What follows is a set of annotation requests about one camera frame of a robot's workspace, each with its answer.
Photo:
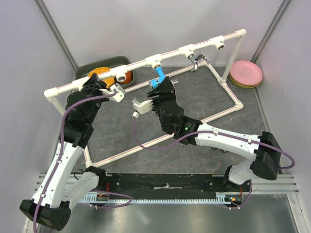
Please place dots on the dark grey stone mat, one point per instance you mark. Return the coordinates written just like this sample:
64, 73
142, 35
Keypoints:
201, 96

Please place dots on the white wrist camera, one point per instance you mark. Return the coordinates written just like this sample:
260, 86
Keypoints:
117, 91
141, 107

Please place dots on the grey slotted cable duct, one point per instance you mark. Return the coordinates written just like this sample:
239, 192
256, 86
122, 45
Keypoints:
97, 198

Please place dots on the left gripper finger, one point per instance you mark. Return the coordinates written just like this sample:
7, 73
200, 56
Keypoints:
102, 85
91, 82

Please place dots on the blue plastic faucet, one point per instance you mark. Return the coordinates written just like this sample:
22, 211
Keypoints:
159, 76

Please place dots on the orange dotted plate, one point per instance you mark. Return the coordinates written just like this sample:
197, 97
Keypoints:
100, 70

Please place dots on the dark green plastic tray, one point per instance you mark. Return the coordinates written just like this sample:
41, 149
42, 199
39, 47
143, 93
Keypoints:
110, 62

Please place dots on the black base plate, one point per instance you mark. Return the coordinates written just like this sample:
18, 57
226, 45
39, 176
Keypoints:
163, 186

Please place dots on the white PVC pipe frame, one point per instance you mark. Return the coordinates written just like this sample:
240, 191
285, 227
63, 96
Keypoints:
153, 61

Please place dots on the pink plate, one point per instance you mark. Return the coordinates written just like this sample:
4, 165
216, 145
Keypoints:
246, 73

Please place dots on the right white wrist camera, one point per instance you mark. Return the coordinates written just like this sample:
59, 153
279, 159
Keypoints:
141, 107

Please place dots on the orange red cup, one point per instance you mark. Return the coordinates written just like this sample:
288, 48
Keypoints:
129, 78

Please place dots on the yellow green plate stack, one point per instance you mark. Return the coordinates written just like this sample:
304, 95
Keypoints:
241, 85

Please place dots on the chrome metal faucet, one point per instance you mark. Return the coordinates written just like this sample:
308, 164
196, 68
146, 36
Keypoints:
195, 58

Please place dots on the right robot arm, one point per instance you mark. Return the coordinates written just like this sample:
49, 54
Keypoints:
261, 152

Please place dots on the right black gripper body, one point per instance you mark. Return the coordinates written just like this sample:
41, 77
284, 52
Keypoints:
158, 100

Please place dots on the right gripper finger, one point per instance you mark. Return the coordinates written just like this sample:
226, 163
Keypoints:
165, 87
157, 93

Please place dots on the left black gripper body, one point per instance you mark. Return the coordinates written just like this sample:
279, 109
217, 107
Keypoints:
92, 91

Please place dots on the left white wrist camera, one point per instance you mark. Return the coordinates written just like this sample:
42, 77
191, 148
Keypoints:
117, 91

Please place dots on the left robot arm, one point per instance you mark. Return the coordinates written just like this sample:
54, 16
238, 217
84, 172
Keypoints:
52, 204

